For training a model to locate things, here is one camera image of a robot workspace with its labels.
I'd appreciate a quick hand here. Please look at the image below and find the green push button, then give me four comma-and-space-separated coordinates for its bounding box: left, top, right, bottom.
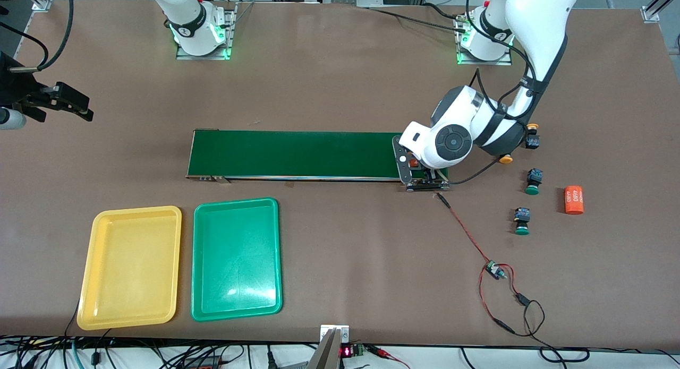
525, 168, 544, 195
514, 207, 532, 236

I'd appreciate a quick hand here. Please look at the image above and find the green conveyor belt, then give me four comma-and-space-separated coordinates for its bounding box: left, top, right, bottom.
186, 129, 451, 193

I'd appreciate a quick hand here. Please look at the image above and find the yellow plastic tray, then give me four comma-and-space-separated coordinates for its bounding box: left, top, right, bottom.
76, 205, 183, 331

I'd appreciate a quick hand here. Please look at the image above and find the red alligator clip lead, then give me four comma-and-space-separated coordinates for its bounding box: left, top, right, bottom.
367, 345, 410, 369

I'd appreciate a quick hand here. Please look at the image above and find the green plastic tray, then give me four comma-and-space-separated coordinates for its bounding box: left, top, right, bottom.
191, 198, 283, 322

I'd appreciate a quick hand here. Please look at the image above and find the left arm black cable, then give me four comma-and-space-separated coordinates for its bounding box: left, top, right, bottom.
449, 0, 537, 185

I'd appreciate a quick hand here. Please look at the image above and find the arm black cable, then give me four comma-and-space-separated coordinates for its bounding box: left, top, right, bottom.
0, 0, 74, 72
449, 0, 537, 185

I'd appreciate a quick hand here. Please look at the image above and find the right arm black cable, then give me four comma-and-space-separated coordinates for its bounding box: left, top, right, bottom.
0, 0, 74, 72

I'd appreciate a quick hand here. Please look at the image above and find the red black wire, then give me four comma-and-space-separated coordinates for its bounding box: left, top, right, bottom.
436, 193, 545, 338

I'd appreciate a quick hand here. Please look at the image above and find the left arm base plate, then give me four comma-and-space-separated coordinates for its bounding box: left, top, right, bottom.
456, 8, 514, 66

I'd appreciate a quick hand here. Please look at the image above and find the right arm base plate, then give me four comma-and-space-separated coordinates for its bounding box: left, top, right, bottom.
175, 2, 237, 61

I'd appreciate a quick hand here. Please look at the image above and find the black cable on table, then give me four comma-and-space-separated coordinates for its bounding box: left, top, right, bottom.
369, 2, 471, 32

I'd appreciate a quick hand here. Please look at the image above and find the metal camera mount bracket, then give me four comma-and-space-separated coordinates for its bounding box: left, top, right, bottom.
320, 324, 350, 369

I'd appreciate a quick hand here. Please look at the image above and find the black looped cable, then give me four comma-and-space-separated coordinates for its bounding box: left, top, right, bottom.
460, 300, 680, 369

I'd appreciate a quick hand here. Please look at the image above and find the tangled black cable bundle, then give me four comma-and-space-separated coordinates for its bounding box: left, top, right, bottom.
0, 300, 319, 369

